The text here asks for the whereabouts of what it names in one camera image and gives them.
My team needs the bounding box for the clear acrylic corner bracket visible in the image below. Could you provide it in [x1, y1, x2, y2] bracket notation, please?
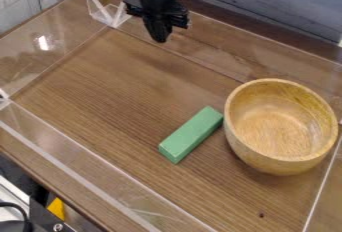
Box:
[85, 0, 132, 28]

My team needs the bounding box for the black cable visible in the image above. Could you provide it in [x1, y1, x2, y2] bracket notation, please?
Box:
[0, 201, 32, 232]

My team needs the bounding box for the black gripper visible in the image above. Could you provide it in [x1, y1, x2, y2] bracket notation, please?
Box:
[124, 0, 188, 43]

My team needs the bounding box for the brown wooden bowl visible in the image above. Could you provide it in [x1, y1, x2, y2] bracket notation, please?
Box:
[223, 78, 337, 176]

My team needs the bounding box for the green rectangular block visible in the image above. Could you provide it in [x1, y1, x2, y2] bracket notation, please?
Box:
[157, 106, 223, 164]

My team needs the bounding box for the clear acrylic tray wall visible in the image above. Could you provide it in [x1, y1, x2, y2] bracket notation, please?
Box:
[0, 89, 217, 232]

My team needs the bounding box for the yellow tag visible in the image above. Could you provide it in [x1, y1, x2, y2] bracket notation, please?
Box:
[46, 198, 65, 221]

